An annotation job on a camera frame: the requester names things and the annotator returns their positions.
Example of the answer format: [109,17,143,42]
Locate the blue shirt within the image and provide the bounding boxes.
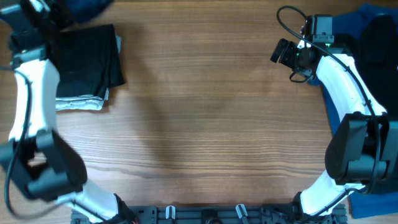
[322,3,397,219]

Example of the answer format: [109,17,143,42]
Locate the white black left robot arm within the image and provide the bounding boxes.
[1,0,120,223]

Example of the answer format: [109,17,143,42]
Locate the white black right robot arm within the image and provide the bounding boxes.
[271,13,397,218]

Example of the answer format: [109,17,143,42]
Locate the blue denim shorts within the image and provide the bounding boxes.
[64,0,114,24]

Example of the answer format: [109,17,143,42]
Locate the folded black garment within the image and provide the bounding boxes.
[57,24,125,98]

